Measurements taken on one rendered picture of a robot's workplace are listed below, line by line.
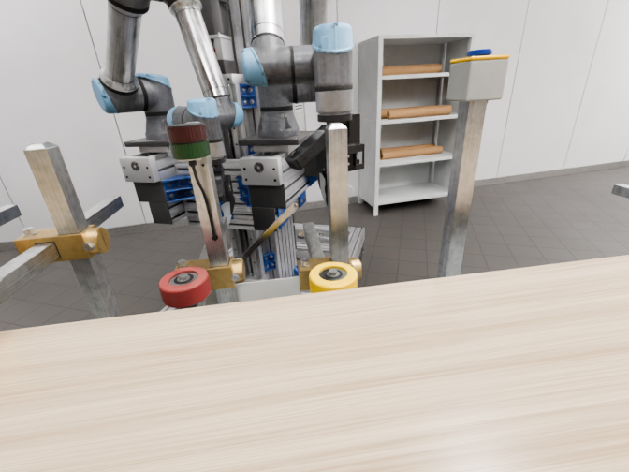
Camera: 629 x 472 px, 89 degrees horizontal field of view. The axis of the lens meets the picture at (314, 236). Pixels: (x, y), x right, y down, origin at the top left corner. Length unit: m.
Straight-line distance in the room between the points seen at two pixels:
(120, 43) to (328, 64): 0.75
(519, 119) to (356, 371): 4.33
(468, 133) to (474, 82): 0.09
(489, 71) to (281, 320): 0.53
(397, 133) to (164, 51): 2.28
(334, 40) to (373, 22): 2.89
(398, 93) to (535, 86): 1.68
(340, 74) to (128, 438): 0.61
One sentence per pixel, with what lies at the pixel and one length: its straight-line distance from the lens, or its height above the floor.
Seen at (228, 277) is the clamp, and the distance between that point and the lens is 0.68.
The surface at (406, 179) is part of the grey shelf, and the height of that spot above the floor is 0.20.
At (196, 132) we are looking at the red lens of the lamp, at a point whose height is 1.13.
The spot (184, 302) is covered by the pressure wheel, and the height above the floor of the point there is 0.88.
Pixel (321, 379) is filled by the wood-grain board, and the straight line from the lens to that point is 0.38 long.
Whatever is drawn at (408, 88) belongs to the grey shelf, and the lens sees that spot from 3.67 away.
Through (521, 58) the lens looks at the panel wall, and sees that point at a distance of 4.47.
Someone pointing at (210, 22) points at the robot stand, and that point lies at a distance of 1.39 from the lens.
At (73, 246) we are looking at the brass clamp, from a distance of 0.73.
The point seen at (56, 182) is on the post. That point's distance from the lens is 0.70.
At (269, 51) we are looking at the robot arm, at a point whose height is 1.26.
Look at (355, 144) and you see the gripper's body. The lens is 0.70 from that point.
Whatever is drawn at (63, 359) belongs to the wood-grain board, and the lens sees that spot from 0.52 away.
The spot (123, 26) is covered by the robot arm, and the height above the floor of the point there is 1.38.
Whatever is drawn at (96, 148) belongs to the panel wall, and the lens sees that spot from 3.46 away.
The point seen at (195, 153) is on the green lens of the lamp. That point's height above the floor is 1.10.
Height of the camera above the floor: 1.18
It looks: 25 degrees down
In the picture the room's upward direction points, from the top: 3 degrees counter-clockwise
